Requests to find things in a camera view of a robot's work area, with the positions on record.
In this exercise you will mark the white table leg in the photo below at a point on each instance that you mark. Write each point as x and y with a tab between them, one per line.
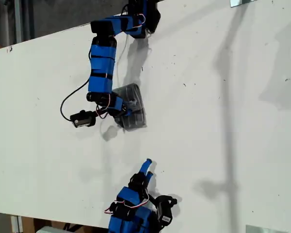
16	224

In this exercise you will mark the grey white-striped towel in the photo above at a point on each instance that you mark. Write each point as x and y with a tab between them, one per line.
133	123

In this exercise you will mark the black camera box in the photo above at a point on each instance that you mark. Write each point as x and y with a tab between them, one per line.
83	119
165	208

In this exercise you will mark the grey metal pole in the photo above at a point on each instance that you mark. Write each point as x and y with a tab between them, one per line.
18	21

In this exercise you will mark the black camera stalk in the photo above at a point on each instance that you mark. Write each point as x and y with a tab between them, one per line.
101	113
152	197

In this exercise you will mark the white plastic container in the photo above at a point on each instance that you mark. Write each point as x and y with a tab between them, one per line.
52	229

